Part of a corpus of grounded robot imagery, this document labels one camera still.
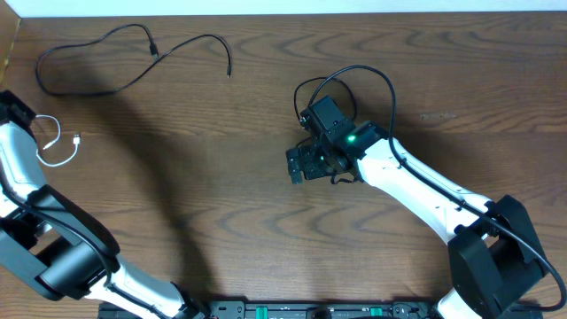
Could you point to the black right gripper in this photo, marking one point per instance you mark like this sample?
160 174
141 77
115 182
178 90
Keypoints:
310 170

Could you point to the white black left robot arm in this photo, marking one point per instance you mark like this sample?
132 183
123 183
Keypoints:
58 249

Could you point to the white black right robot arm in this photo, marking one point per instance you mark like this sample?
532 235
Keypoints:
495 255

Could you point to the brown cardboard panel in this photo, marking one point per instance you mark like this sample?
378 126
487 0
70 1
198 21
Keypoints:
9 28

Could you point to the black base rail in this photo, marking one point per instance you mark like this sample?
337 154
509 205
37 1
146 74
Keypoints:
248 310

